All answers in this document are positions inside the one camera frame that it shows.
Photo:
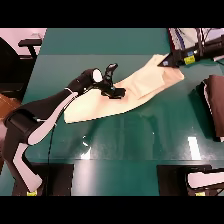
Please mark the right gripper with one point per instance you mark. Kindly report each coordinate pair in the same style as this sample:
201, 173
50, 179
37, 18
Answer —
185, 56

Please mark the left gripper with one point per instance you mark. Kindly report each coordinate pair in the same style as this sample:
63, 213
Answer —
115, 92

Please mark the cream shirt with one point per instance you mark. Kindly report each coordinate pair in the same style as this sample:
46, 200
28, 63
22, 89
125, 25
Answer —
146, 83

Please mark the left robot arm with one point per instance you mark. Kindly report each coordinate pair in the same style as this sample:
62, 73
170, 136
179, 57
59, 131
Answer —
50, 105

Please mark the dark brown garment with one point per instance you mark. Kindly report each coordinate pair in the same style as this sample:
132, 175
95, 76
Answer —
216, 103

